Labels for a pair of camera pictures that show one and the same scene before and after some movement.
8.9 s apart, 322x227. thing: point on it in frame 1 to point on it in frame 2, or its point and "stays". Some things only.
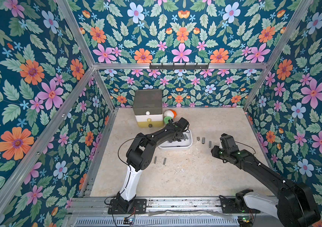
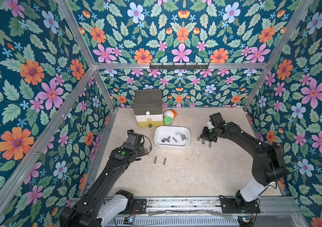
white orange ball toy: x=170 y=112 stays
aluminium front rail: x=93 y=212 stays
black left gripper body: x=180 y=137 to x=140 y=151
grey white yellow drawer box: x=147 y=108 stays
